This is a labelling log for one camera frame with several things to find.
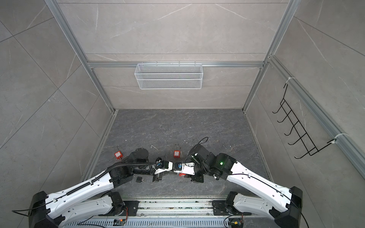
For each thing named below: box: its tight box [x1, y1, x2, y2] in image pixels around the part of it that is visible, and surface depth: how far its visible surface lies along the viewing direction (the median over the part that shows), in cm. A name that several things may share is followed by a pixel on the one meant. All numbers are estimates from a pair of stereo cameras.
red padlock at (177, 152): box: [173, 145, 181, 159], surface depth 95 cm
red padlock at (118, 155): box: [114, 144, 124, 161], surface depth 94 cm
